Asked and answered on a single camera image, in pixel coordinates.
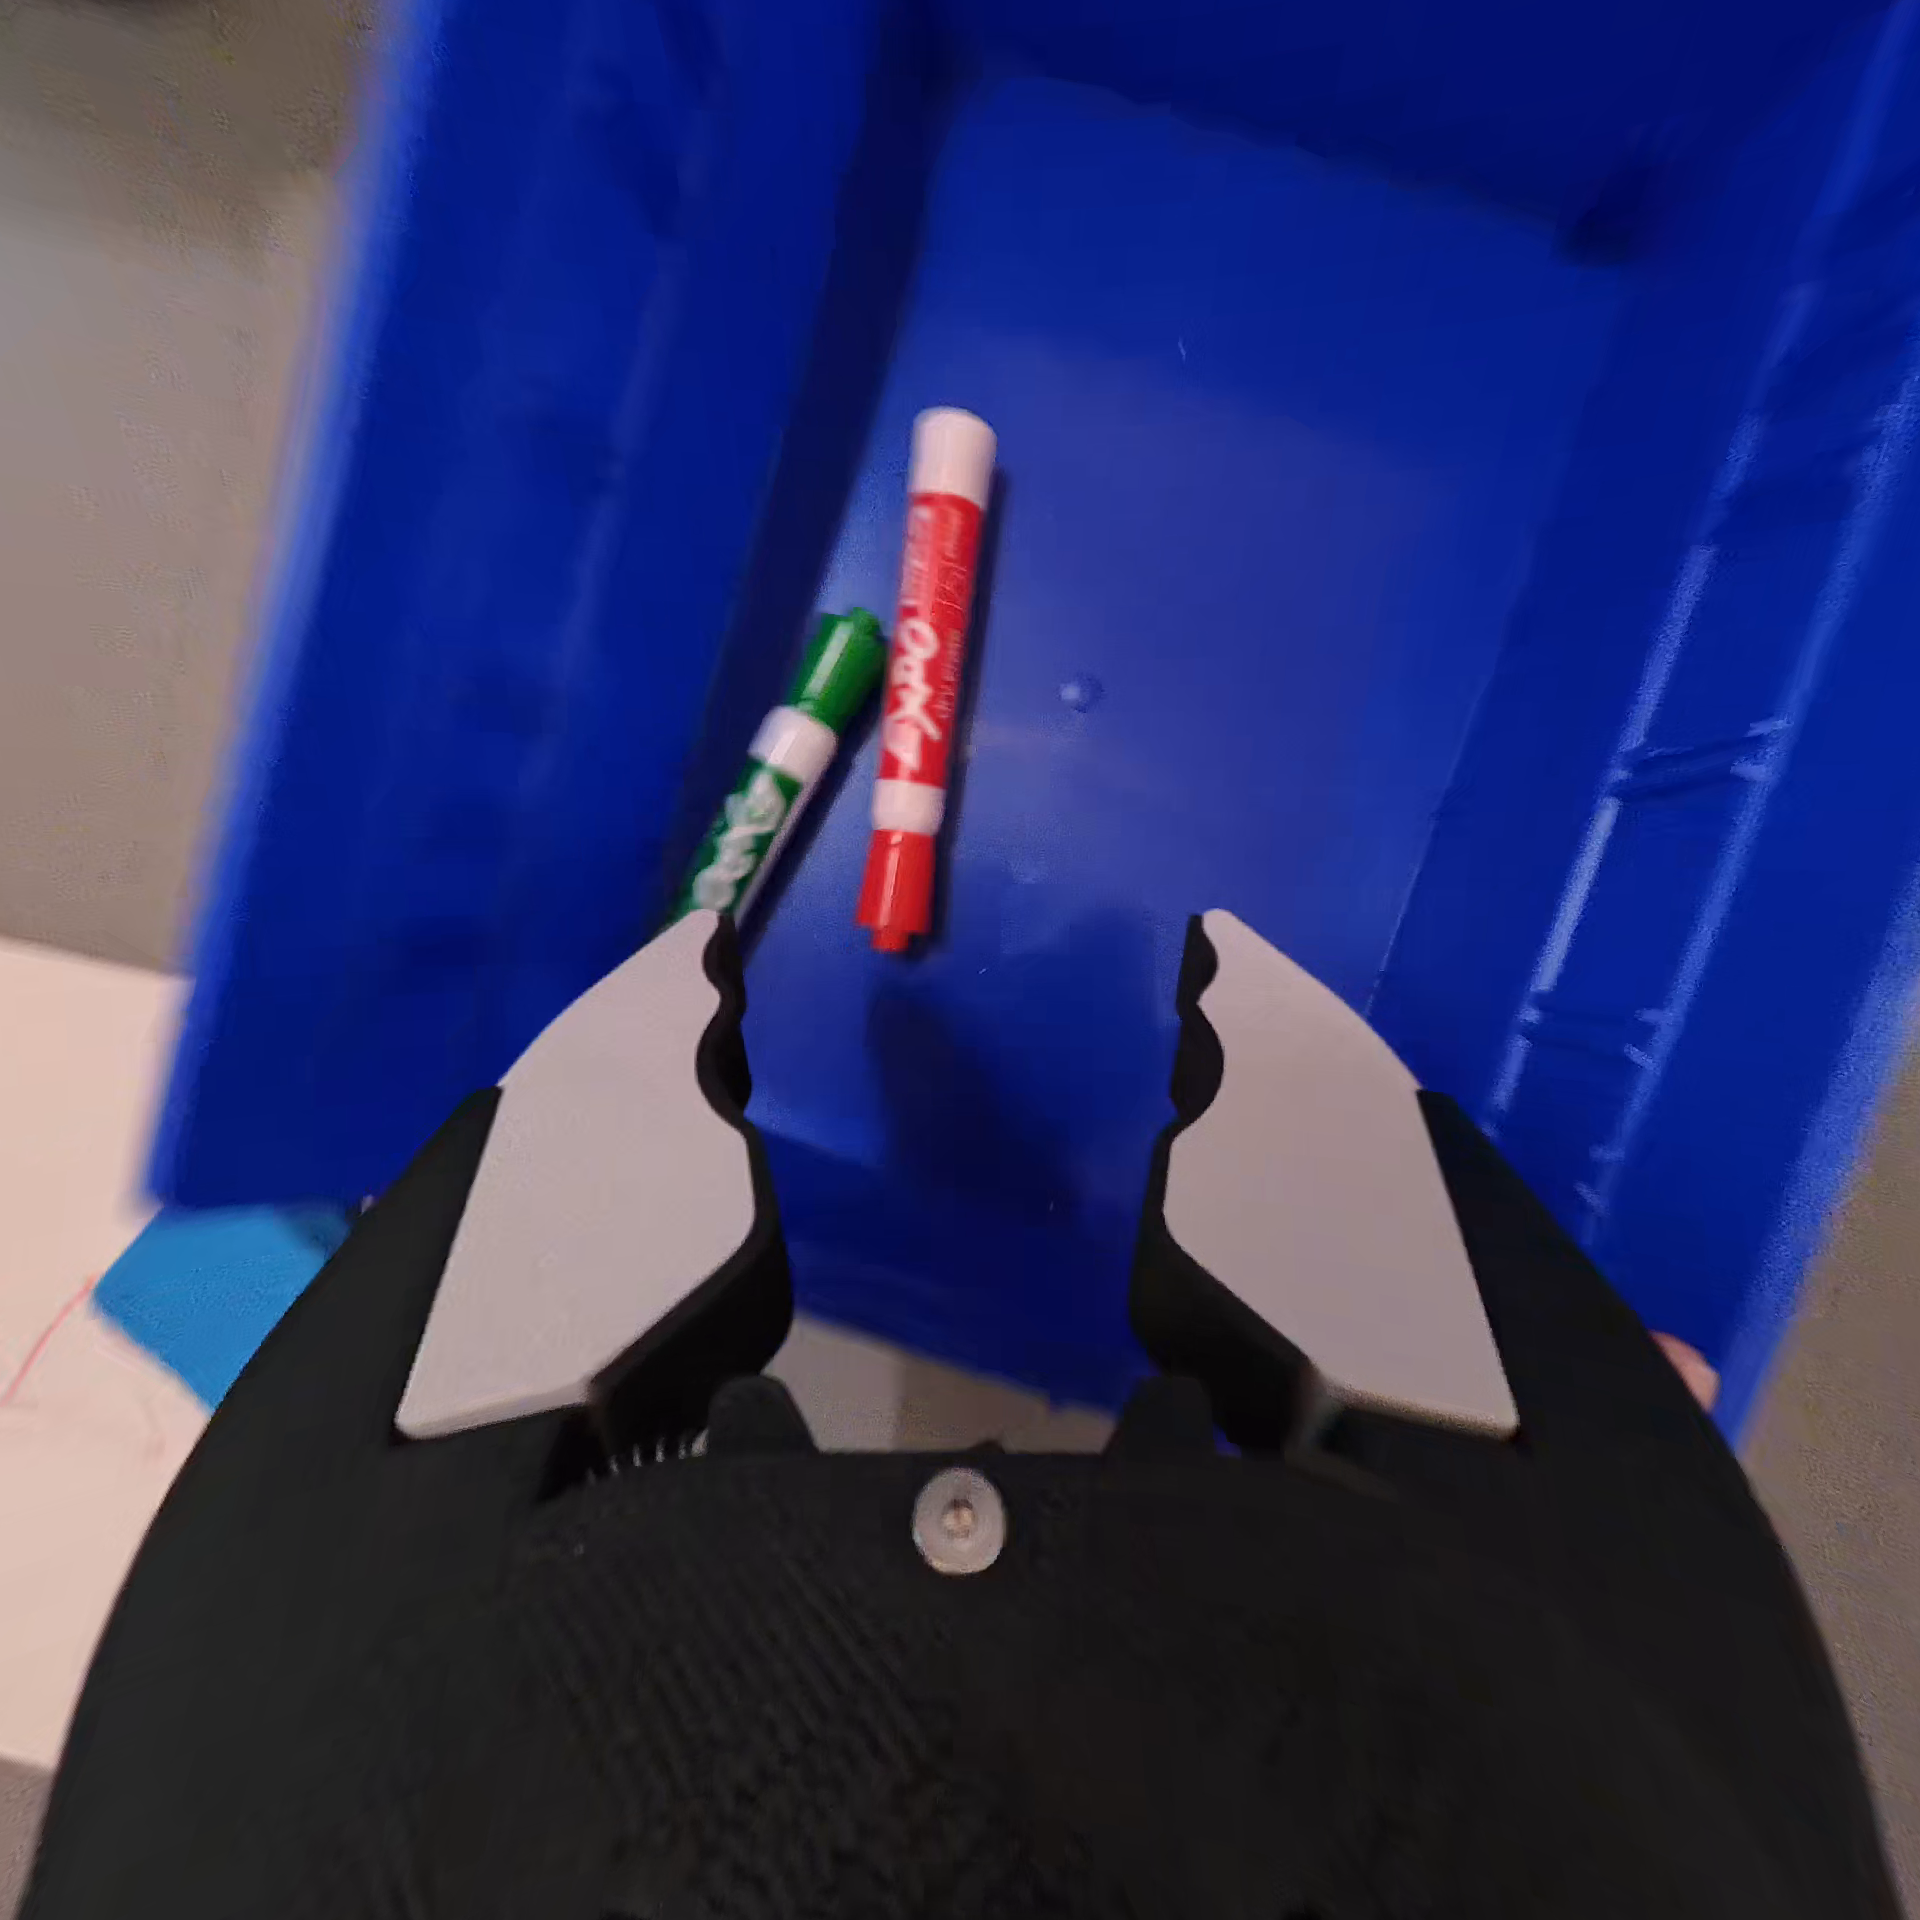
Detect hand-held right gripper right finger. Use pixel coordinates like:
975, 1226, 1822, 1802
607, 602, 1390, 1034
1127, 906, 1519, 1454

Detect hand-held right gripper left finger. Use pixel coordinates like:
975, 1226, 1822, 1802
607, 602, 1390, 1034
392, 909, 798, 1443

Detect blue foam eraser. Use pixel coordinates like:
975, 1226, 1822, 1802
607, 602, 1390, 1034
92, 1200, 353, 1412

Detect green dry erase marker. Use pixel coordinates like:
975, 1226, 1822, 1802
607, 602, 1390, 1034
665, 605, 888, 933

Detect white whiteboard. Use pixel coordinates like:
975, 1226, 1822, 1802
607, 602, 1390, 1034
0, 942, 211, 1765

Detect blue plastic bin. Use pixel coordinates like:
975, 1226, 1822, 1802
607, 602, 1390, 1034
141, 0, 1920, 1443

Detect red dry erase marker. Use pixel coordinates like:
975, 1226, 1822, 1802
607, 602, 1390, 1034
854, 404, 999, 955

